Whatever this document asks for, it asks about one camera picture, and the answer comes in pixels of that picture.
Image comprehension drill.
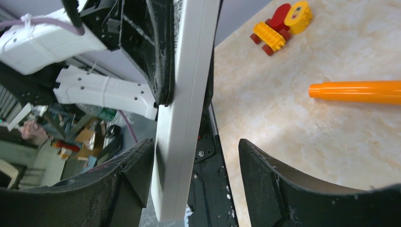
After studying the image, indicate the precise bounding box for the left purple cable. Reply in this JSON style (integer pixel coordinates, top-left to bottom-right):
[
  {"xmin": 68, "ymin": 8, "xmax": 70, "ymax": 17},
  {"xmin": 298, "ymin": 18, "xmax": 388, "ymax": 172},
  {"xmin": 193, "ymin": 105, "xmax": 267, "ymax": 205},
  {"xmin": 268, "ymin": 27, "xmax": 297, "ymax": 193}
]
[{"xmin": 0, "ymin": 17, "xmax": 85, "ymax": 35}]

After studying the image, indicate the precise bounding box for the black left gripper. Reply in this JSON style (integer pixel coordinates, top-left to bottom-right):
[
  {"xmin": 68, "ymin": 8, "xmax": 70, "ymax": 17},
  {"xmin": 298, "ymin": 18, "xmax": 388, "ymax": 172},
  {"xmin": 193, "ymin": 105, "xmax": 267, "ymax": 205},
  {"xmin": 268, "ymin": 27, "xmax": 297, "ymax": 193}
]
[{"xmin": 80, "ymin": 0, "xmax": 184, "ymax": 106}]

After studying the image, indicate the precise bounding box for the small white remote control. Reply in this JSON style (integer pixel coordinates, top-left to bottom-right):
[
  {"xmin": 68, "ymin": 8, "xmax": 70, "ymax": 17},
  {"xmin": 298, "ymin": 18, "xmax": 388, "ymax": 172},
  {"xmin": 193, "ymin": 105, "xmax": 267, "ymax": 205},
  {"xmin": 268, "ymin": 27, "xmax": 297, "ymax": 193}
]
[{"xmin": 151, "ymin": 0, "xmax": 220, "ymax": 222}]

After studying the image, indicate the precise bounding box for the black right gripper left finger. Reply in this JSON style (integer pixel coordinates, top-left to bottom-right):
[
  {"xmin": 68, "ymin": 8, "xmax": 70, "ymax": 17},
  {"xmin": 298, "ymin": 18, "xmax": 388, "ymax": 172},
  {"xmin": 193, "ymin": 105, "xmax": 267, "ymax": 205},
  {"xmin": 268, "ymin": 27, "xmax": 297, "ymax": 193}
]
[{"xmin": 0, "ymin": 139, "xmax": 154, "ymax": 227}]

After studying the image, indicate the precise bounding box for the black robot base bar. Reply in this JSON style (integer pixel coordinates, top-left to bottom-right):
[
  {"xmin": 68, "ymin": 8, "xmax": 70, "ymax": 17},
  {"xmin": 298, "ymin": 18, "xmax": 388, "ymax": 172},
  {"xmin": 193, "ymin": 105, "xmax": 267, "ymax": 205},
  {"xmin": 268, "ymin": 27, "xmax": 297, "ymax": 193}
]
[{"xmin": 184, "ymin": 105, "xmax": 238, "ymax": 227}]

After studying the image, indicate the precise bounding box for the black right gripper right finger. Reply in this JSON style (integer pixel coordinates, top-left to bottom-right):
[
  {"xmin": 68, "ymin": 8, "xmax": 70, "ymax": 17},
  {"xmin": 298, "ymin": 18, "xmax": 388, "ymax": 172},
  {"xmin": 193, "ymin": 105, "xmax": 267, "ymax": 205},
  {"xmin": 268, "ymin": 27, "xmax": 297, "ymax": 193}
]
[{"xmin": 238, "ymin": 139, "xmax": 401, "ymax": 227}]

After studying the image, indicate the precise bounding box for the yellow red toy truck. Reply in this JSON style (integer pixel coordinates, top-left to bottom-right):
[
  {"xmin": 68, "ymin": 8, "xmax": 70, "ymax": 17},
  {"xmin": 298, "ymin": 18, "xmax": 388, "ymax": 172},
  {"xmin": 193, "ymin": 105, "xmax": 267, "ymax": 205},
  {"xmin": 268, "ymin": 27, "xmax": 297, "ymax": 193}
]
[{"xmin": 250, "ymin": 0, "xmax": 314, "ymax": 56}]

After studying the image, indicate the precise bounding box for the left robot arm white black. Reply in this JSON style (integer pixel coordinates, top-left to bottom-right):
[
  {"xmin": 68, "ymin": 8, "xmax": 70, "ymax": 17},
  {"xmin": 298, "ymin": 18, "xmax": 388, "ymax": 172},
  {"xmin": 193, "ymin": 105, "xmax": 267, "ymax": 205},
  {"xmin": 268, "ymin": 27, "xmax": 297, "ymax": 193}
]
[{"xmin": 0, "ymin": 0, "xmax": 220, "ymax": 123}]

